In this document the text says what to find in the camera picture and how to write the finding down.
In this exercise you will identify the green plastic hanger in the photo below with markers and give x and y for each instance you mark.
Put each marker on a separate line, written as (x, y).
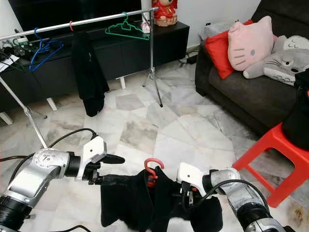
(120, 32)

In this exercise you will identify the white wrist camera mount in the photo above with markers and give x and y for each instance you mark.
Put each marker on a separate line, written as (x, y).
(190, 175)
(94, 151)

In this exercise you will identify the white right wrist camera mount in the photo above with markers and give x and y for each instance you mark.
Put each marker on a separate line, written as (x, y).
(190, 175)

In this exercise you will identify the long black garment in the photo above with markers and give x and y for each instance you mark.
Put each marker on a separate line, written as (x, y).
(89, 72)

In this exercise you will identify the red cushion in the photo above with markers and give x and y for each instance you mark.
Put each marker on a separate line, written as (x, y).
(218, 50)

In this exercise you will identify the white tissue pack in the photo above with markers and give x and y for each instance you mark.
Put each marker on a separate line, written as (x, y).
(145, 26)

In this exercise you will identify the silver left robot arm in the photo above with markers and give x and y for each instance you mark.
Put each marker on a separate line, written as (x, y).
(46, 176)

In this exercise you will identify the silver metal clothes rack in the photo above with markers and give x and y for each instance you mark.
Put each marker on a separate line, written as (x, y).
(91, 20)

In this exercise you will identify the blue plastic hanger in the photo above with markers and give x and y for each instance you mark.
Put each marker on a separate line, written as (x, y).
(39, 61)

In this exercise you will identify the red plastic stool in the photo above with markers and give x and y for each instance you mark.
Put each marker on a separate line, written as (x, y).
(277, 145)

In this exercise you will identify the black garment with red trim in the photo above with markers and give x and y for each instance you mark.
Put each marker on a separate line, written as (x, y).
(303, 84)

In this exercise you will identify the pale Totoro cushion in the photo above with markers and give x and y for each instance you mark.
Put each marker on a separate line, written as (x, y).
(292, 43)

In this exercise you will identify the red plastic hanger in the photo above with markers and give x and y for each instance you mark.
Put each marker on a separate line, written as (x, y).
(71, 25)
(153, 163)

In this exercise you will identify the black knit garment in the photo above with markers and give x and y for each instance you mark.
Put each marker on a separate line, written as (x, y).
(125, 203)

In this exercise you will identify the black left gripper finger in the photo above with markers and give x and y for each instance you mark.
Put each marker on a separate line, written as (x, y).
(115, 180)
(113, 158)

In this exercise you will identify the black power strip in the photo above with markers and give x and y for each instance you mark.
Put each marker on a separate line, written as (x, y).
(190, 59)

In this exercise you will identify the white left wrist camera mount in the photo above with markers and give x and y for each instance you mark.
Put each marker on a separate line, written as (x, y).
(94, 151)

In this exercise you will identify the white papers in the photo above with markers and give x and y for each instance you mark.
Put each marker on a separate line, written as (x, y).
(9, 62)

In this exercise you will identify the pink cat cushion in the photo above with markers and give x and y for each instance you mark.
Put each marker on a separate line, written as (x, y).
(251, 43)

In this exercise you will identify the red fortune statue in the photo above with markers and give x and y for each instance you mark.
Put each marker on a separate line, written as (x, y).
(165, 13)

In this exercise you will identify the black TV cabinet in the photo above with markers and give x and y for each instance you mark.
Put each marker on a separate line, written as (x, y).
(135, 53)

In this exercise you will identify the white marble side table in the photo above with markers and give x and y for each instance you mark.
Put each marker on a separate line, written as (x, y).
(215, 30)

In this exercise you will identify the black television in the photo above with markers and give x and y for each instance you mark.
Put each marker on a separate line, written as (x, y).
(67, 13)

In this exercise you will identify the grey Totoro cushion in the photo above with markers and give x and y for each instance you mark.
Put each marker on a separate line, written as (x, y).
(277, 65)

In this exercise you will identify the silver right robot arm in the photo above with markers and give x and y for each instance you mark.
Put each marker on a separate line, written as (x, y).
(246, 195)

